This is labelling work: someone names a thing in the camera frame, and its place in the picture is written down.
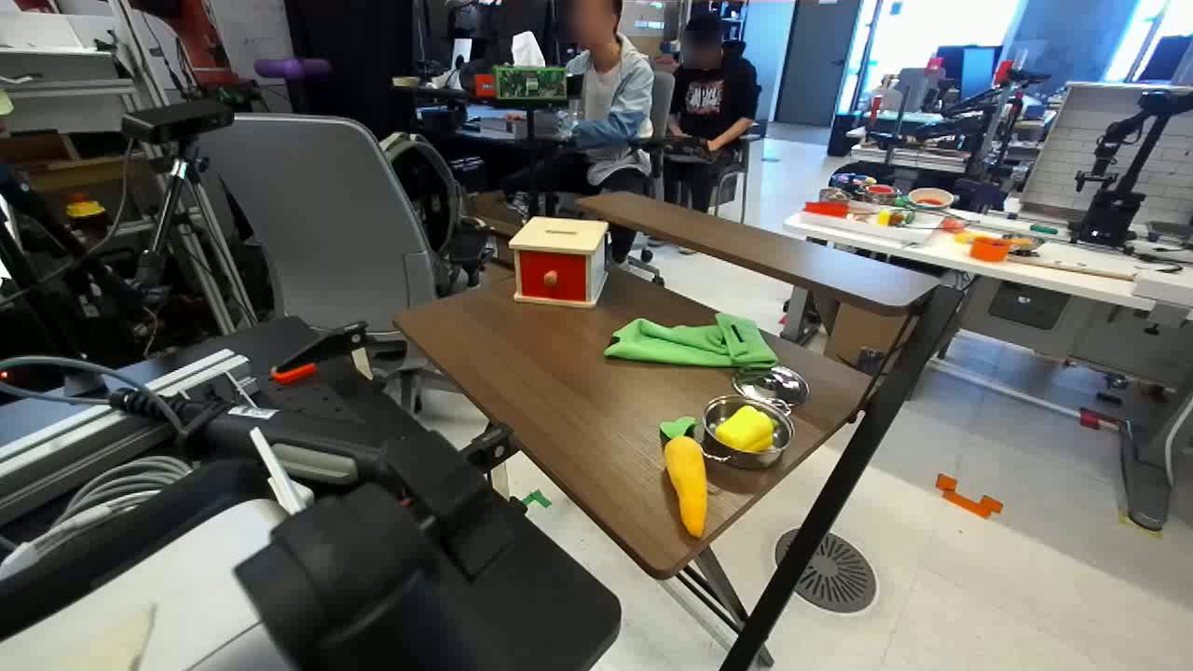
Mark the person in black shirt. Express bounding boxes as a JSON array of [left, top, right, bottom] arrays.
[[659, 10, 764, 218]]

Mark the white work table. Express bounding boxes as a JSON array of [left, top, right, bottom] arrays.
[[780, 203, 1193, 539]]

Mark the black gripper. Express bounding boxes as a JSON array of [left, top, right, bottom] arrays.
[[235, 481, 626, 671]]

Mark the person in gray hoodie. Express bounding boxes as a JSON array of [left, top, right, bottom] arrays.
[[561, 0, 659, 196]]

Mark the metal bowl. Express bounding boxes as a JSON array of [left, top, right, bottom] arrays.
[[699, 392, 796, 473]]

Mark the orange floor marker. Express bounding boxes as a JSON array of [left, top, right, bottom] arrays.
[[933, 469, 1008, 524]]

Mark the black metal desk leg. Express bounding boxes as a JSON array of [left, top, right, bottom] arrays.
[[719, 279, 969, 671]]

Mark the round floor drain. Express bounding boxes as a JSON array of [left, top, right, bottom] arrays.
[[771, 525, 880, 617]]

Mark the gray office chair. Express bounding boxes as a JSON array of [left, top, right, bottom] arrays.
[[196, 111, 442, 335]]

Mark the green cloth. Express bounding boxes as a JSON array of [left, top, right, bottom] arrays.
[[600, 310, 782, 372]]

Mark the camera on tripod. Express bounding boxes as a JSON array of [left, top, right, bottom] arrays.
[[120, 96, 260, 335]]

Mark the red drawer with wooden knob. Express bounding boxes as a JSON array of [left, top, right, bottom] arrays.
[[516, 252, 595, 306]]

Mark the yellow toy lemon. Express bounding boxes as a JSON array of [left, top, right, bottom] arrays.
[[711, 402, 780, 459]]

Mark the cardboard box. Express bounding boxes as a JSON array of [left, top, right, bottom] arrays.
[[816, 294, 915, 372]]

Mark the small wooden cabinet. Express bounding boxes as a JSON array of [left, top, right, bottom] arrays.
[[506, 214, 612, 310]]

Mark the green box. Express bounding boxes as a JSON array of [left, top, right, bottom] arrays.
[[491, 63, 572, 105]]

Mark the small metal lid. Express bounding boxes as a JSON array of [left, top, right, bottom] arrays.
[[733, 363, 812, 412]]

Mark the aluminium rail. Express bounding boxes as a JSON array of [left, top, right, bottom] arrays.
[[0, 346, 254, 499]]

